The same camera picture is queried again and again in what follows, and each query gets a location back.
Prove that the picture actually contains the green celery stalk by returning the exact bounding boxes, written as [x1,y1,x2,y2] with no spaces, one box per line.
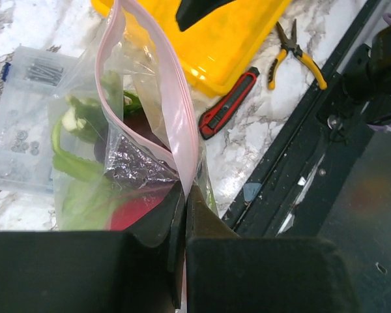
[51,70,142,182]

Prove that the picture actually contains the clear zip top bag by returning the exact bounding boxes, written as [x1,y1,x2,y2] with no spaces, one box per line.
[48,15,216,220]

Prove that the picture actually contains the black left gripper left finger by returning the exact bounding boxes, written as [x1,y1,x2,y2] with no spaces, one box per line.
[0,187,186,312]

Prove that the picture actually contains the yellow handled pliers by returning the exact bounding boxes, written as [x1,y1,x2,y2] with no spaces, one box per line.
[267,19,328,90]

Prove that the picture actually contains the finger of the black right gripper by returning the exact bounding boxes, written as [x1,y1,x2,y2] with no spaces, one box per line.
[175,0,234,32]

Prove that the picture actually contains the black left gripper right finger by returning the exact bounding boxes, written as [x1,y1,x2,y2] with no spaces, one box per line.
[186,186,358,312]

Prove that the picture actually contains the yellow plastic tray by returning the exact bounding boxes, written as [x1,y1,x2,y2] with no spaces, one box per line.
[93,1,290,101]

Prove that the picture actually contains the red utility knife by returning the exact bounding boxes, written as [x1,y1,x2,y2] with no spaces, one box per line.
[198,67,260,140]

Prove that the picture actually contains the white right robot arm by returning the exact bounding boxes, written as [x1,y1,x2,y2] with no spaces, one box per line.
[175,0,391,103]

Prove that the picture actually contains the clear plastic screw box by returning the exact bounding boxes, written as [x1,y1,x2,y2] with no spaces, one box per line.
[0,46,76,195]

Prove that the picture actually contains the dark red onion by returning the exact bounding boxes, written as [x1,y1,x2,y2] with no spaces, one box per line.
[91,119,179,190]

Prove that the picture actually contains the red tomato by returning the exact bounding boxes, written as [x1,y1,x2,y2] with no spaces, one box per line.
[109,196,164,231]

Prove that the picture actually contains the green cabbage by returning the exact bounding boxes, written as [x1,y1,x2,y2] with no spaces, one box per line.
[57,179,119,231]

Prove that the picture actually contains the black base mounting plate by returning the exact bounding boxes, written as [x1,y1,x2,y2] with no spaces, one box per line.
[223,1,391,237]

